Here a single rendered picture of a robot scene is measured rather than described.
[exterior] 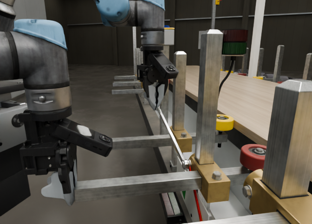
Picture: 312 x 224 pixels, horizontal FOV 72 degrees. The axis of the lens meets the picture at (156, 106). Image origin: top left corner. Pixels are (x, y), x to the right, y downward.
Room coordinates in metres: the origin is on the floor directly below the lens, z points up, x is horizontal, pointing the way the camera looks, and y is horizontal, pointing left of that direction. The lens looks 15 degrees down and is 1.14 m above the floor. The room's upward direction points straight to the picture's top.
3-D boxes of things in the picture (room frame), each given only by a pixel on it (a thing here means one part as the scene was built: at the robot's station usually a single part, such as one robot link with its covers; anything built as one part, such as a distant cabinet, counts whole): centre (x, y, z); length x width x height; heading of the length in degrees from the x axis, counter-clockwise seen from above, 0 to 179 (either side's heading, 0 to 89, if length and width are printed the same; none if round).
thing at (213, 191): (0.46, -0.12, 0.85); 0.13 x 0.06 x 0.05; 9
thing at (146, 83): (0.70, 0.02, 1.02); 0.05 x 0.02 x 0.09; 120
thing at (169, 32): (0.98, -0.04, 1.18); 0.07 x 0.07 x 0.08; 9
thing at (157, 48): (0.73, 0.01, 1.08); 0.09 x 0.08 x 0.12; 30
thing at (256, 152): (0.46, -0.24, 0.85); 0.08 x 0.08 x 0.11
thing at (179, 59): (0.72, -0.08, 0.89); 0.03 x 0.03 x 0.48; 9
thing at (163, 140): (0.68, -0.03, 0.83); 0.43 x 0.03 x 0.04; 99
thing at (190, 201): (0.50, -0.09, 0.75); 0.26 x 0.01 x 0.10; 9
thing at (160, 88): (0.74, 0.00, 0.98); 0.06 x 0.03 x 0.09; 30
